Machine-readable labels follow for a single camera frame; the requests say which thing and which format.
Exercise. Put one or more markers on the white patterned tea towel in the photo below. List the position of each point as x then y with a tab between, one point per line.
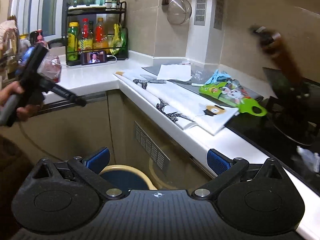
183	107

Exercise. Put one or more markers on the pink plastic bag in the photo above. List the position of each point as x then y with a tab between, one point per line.
51	68

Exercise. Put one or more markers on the white paper towel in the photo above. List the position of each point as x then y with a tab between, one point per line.
179	72

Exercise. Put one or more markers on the metal mesh strainer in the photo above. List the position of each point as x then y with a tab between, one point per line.
179	12

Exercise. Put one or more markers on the yellow green snack bag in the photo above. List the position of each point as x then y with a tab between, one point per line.
119	40

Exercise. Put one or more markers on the clear crumpled plastic wrap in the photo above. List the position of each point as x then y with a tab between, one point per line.
198	74

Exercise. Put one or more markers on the person's left hand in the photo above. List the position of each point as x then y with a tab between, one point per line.
10	96

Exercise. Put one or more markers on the smartphone showing video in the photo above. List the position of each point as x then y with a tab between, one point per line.
93	57

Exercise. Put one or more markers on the red cap sauce bottle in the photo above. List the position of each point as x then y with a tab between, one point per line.
85	39

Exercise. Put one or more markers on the white wall vent grille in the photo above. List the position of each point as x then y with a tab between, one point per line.
200	12

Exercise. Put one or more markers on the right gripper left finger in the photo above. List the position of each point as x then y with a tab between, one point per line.
98	160

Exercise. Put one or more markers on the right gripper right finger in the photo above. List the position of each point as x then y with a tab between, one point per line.
218	162

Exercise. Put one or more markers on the blue bin with beige rim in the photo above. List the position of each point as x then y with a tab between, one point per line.
127	178

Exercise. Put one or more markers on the orange oil bottle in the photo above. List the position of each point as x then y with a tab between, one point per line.
100	39

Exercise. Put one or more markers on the black wok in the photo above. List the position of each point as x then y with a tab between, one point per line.
290	109

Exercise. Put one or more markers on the black stove top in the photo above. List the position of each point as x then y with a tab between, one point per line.
278	134

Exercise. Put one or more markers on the black spice rack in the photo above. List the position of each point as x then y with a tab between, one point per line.
111	12

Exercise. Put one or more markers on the green drink bottle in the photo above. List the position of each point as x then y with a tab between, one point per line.
72	41

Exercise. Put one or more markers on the white green toothbrush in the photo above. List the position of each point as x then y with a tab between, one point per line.
197	84

